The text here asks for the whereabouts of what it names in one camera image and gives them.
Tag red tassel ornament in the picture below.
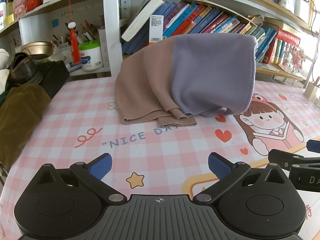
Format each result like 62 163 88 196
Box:
68 0 81 64

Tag beige pen holder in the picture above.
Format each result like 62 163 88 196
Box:
303 77 320 100

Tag colourful figurine decoration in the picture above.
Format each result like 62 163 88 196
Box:
278 47 308 79

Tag row of colourful books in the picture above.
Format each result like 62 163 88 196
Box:
121 0 277 63

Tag white orange medicine box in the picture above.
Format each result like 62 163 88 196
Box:
149 15 164 44

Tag white green-lid jar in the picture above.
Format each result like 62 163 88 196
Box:
79 40 103 72

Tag dark leather shoe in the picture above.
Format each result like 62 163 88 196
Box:
9 52 42 86

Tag brown corduroy garment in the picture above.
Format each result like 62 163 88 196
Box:
1 83 52 172

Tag red dictionaries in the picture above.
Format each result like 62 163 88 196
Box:
262 28 300 64

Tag wooden white bookshelf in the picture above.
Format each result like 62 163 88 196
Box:
1 0 319 74

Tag brass bowl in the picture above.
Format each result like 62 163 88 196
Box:
21 41 54 60

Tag cream white garment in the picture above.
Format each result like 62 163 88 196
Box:
0 49 9 94

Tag pink checkered tablecloth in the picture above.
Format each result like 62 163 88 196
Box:
0 76 320 240

